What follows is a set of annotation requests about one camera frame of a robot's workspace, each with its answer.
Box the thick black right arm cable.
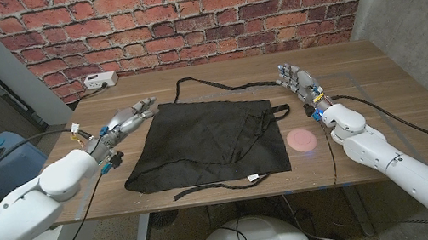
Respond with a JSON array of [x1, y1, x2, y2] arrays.
[[329, 79, 428, 168]]

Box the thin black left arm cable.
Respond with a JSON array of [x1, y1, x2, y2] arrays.
[[28, 171, 116, 240]]

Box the black power strip cord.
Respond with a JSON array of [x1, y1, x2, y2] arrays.
[[77, 81, 111, 101]]

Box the white power strip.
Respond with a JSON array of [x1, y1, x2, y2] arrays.
[[83, 70, 121, 92]]

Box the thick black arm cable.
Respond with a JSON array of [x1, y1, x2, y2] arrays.
[[329, 79, 428, 168], [0, 123, 100, 198]]

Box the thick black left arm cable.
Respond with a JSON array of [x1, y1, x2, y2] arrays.
[[0, 123, 100, 198]]

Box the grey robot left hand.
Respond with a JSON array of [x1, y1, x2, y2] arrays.
[[78, 95, 165, 158]]

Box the black apron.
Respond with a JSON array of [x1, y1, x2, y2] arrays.
[[108, 61, 303, 209]]

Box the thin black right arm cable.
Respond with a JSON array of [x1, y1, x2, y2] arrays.
[[319, 118, 340, 189]]

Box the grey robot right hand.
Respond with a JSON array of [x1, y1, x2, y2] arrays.
[[272, 57, 328, 118]]

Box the pink round disc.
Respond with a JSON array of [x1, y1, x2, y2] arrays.
[[285, 125, 320, 156]]

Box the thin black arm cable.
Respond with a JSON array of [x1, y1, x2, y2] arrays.
[[319, 118, 340, 189], [28, 171, 116, 240]]

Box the black round floor fan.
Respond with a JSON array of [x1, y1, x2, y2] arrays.
[[149, 209, 181, 231]]

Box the blue stool with phone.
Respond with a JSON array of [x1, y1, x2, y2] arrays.
[[0, 125, 54, 200]]

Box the grey table leg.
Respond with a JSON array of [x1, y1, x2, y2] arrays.
[[340, 182, 376, 240], [127, 213, 156, 240]]

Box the brick print backdrop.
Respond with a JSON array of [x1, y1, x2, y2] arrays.
[[0, 0, 391, 115]]

